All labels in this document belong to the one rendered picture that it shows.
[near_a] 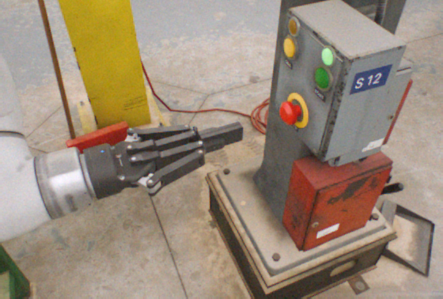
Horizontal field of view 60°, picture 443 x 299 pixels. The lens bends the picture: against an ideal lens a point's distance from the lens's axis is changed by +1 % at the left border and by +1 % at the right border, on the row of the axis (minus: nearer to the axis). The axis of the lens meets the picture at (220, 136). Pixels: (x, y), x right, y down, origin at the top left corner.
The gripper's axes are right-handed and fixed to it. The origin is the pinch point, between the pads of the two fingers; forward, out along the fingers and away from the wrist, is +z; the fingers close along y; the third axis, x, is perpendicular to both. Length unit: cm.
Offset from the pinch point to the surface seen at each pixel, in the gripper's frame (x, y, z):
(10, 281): -76, -39, -56
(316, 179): -35.1, -9.7, 31.2
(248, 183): -66, -38, 27
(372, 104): 5.4, 7.6, 21.5
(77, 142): -85, -105, -28
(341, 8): 15.0, -4.7, 22.1
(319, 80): 9.6, 4.0, 13.6
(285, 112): 1.1, -0.1, 11.5
